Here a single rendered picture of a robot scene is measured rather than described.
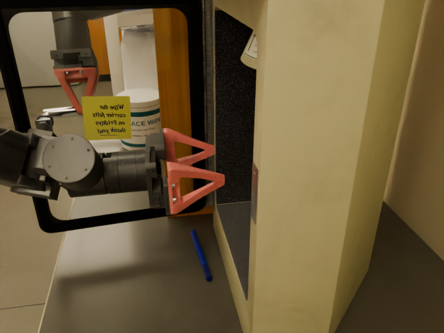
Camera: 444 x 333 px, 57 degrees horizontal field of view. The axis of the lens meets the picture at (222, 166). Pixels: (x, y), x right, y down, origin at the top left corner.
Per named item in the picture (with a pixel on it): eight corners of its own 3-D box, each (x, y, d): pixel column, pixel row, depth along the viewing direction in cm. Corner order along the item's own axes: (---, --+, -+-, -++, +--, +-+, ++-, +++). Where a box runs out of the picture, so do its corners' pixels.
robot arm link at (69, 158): (32, 133, 57) (16, 193, 55) (-3, 104, 46) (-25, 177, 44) (117, 148, 58) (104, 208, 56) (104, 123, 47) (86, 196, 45)
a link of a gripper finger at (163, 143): (211, 123, 62) (149, 127, 61) (219, 141, 56) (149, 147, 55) (213, 163, 65) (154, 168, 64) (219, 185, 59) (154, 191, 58)
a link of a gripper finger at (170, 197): (218, 141, 56) (149, 146, 55) (227, 163, 50) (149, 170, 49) (219, 184, 59) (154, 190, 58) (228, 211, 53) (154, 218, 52)
